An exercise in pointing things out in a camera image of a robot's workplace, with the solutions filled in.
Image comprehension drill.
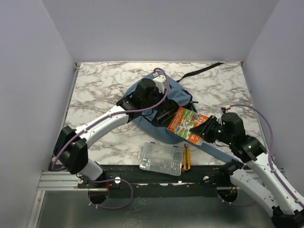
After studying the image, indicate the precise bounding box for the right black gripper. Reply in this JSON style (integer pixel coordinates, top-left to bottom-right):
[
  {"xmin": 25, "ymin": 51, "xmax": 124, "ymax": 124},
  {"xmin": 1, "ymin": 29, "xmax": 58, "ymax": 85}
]
[{"xmin": 190, "ymin": 114, "xmax": 233, "ymax": 144}]

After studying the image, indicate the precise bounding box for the blue student backpack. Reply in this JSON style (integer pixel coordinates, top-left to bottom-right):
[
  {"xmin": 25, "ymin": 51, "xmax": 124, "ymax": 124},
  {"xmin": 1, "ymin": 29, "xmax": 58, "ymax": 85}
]
[{"xmin": 121, "ymin": 62, "xmax": 240, "ymax": 163}]

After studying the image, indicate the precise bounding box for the orange treehouse book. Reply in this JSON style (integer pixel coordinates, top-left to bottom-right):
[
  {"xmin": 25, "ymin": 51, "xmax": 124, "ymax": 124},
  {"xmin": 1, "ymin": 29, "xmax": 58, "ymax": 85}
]
[{"xmin": 167, "ymin": 107, "xmax": 209, "ymax": 146}]

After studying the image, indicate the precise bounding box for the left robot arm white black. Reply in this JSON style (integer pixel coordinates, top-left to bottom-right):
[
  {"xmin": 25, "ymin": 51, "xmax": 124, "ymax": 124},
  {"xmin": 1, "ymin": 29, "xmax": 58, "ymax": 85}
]
[{"xmin": 53, "ymin": 75, "xmax": 170, "ymax": 188}]

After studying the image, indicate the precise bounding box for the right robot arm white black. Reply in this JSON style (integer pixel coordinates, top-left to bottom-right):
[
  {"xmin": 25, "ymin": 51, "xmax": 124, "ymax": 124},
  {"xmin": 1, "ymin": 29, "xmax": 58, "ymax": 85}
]
[{"xmin": 190, "ymin": 113, "xmax": 304, "ymax": 228}]

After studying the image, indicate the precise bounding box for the yellow utility knife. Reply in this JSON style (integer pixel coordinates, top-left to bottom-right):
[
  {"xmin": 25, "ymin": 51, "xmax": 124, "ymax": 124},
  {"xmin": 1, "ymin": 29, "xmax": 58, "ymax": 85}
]
[{"xmin": 182, "ymin": 144, "xmax": 191, "ymax": 172}]

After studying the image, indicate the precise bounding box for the clear plastic screw box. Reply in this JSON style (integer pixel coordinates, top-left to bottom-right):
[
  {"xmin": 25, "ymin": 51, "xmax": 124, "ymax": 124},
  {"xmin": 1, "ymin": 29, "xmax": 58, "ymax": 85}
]
[{"xmin": 139, "ymin": 142, "xmax": 183, "ymax": 176}]

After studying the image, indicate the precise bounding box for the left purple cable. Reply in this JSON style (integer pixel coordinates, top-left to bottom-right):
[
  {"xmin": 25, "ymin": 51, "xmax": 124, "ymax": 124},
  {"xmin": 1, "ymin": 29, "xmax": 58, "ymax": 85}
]
[{"xmin": 51, "ymin": 67, "xmax": 171, "ymax": 209}]

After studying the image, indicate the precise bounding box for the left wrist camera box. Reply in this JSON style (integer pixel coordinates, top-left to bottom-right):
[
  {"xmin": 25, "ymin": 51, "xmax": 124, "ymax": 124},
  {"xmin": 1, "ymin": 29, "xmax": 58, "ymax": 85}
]
[{"xmin": 152, "ymin": 72, "xmax": 166, "ymax": 94}]

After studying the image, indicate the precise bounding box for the black mounting base plate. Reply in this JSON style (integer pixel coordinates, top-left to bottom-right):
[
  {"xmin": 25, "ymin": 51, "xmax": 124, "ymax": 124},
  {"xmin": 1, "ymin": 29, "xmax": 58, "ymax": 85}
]
[{"xmin": 47, "ymin": 162, "xmax": 262, "ymax": 199}]

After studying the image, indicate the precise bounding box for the aluminium rail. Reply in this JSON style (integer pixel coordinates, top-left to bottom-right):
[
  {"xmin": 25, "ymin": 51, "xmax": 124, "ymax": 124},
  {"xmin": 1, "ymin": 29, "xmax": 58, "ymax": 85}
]
[{"xmin": 37, "ymin": 169, "xmax": 285, "ymax": 191}]

